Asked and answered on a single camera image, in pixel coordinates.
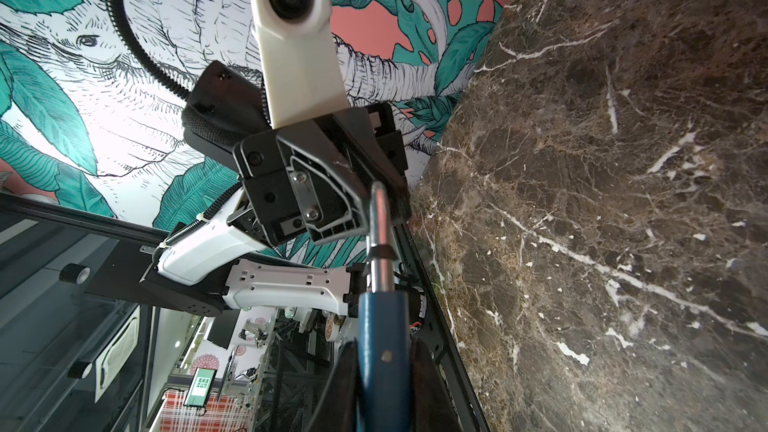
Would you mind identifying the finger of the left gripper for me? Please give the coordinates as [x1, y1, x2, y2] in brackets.
[275, 116, 396, 245]

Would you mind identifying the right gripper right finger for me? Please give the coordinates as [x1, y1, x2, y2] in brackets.
[410, 339, 461, 432]

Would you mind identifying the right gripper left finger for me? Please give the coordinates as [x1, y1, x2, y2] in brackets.
[305, 340, 360, 432]

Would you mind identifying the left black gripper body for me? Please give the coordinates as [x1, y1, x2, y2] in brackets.
[233, 104, 410, 247]

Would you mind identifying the blue padlock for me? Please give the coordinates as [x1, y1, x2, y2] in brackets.
[358, 182, 411, 431]

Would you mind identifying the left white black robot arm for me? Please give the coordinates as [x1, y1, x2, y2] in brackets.
[105, 0, 412, 316]

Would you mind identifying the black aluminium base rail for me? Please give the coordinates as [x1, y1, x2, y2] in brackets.
[394, 225, 490, 431]

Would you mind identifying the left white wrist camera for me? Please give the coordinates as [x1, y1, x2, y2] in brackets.
[250, 0, 348, 128]

